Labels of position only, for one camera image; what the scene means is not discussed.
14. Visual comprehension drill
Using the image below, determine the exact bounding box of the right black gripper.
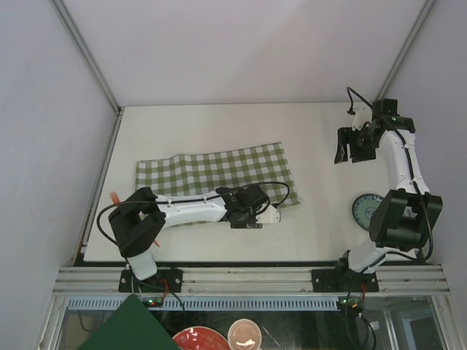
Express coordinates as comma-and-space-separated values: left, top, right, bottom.
335, 126, 379, 164

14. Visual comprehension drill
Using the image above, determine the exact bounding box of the green white checkered cloth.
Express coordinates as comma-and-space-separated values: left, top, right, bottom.
135, 142, 301, 209

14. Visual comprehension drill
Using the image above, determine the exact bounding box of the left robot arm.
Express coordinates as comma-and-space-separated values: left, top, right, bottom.
96, 184, 281, 292

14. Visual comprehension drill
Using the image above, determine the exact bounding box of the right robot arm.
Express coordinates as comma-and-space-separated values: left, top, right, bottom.
334, 98, 443, 291

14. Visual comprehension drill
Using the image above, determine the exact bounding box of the blue patterned plate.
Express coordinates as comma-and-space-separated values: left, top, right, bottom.
351, 193, 383, 231

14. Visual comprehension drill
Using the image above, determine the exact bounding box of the orange plastic fork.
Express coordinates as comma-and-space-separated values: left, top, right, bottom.
109, 192, 120, 204

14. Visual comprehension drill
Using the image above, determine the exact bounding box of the pink bowl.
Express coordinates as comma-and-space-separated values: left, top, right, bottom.
227, 319, 263, 350

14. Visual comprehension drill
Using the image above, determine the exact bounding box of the red plate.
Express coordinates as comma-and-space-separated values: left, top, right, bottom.
172, 326, 231, 350

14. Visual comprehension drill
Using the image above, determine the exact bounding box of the green board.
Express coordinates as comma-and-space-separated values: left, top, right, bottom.
79, 295, 179, 350

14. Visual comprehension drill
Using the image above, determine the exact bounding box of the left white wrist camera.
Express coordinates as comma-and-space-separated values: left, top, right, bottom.
255, 206, 281, 224

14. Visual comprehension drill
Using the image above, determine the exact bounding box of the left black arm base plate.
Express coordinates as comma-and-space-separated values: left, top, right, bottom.
118, 268, 183, 293

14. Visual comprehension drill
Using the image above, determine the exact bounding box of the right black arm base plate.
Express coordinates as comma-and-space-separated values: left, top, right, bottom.
311, 268, 379, 293

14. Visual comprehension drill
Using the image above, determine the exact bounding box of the perforated grey cable tray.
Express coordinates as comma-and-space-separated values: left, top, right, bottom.
66, 296, 339, 311

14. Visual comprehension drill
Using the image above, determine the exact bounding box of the aluminium frame rail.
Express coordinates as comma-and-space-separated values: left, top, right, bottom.
53, 265, 450, 296

